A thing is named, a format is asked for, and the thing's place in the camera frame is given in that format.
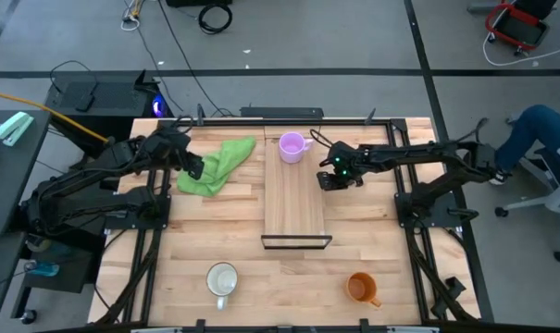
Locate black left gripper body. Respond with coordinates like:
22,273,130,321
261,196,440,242
166,130,195,164

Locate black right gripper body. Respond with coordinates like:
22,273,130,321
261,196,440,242
324,141,369,180

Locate small pink mug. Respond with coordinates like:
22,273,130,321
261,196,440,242
278,131,316,165

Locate medium orange mug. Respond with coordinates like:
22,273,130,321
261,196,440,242
344,271,383,309

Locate large cream white mug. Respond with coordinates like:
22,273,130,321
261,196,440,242
205,261,240,312

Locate green microfibre cloth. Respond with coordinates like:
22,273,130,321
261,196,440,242
176,135,258,199

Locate wooden tray board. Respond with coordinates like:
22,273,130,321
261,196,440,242
260,124,334,252

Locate black power strip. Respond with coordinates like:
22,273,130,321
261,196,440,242
239,106,325,119

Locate black computer tower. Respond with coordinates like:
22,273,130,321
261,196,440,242
165,0,233,8
44,69,173,141

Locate mint green stapler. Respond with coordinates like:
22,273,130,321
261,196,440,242
0,111,36,148

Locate black side cart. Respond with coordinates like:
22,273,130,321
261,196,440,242
9,229,96,326

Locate black office desk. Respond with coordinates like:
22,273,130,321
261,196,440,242
0,108,52,238

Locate blue plastic bottle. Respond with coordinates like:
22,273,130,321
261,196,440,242
26,260,61,278

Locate person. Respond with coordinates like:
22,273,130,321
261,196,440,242
489,104,560,187

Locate red black rolling cart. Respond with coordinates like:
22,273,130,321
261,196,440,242
484,0,558,53

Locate thin black floor cable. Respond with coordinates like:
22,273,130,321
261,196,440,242
156,0,234,118

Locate coiled black cable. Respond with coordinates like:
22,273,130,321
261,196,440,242
197,3,234,36

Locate yellow hanging cable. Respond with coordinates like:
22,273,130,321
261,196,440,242
0,88,111,144

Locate white extension cable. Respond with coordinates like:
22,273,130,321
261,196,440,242
119,0,145,32

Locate white floor cable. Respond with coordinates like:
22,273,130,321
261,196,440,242
481,32,560,68

